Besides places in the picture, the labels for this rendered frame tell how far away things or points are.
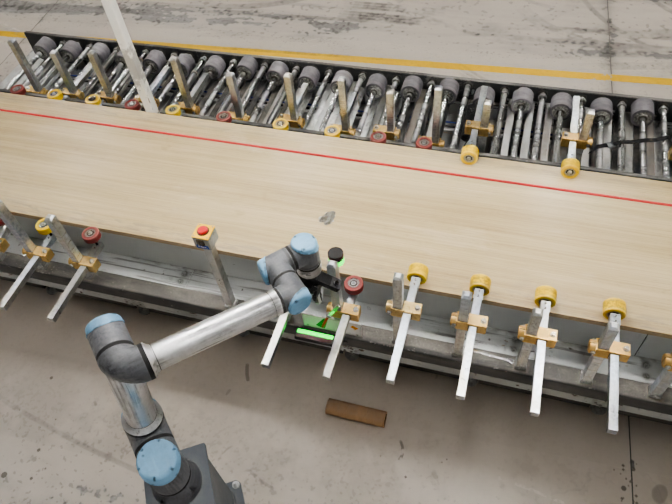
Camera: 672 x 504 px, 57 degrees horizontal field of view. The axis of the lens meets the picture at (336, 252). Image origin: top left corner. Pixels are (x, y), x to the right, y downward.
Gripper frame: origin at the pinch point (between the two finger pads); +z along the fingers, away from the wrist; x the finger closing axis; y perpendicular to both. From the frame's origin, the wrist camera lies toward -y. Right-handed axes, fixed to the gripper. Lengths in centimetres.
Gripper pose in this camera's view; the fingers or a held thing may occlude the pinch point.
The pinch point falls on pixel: (320, 301)
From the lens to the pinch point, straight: 238.0
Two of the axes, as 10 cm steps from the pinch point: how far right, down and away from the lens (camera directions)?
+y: -9.6, -1.7, 2.3
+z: 0.8, 6.1, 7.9
